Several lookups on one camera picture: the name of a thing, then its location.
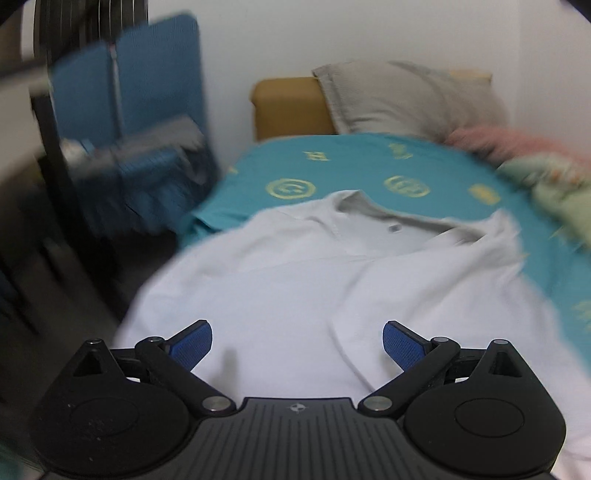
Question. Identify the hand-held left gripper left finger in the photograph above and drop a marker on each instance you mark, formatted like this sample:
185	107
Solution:
194	344

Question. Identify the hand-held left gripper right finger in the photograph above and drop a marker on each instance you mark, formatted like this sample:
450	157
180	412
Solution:
399	344

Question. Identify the white polo shirt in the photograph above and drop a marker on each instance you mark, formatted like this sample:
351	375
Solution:
295	277

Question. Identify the teal patterned bed sheet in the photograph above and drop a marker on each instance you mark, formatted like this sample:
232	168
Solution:
351	166

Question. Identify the light green patterned quilt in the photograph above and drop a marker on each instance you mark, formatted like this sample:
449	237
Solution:
558	189

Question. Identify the pink fluffy blanket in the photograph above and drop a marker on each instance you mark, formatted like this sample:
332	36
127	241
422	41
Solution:
517	145

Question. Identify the blue folding chair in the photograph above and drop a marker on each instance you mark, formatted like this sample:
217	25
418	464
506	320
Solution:
138	115

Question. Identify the grey pillow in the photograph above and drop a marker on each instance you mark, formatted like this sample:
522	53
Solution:
406	97

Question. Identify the wooden headboard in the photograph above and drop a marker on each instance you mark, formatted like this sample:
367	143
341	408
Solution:
288	108

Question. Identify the black metal rack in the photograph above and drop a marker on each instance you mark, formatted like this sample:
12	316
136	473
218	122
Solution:
51	124

